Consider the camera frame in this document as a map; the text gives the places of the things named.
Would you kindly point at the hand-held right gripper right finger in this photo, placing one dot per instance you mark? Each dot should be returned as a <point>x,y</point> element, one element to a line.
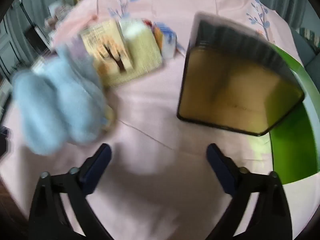
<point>220,166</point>

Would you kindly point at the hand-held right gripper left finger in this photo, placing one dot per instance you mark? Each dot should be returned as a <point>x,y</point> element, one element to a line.
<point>98,166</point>

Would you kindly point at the light blue plush sock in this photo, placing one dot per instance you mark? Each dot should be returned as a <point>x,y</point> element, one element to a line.
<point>55,110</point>

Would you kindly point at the pink floral tablecloth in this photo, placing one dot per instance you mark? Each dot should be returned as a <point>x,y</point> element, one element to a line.
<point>150,120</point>

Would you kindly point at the black and gold box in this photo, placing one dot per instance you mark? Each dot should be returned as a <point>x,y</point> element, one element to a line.
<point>237,92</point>

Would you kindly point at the printed snack packet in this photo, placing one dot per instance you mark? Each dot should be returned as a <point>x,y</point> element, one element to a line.
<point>105,47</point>

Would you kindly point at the blue and orange carton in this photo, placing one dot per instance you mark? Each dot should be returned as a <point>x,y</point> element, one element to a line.
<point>167,40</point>

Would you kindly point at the grey sofa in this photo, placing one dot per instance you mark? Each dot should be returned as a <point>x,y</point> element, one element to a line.
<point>308,60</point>

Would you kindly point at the striped cushion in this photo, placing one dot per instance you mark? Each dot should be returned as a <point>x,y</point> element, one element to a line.
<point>310,35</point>

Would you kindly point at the pile of plastic bags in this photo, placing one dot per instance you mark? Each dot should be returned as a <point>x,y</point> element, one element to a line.
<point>56,12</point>

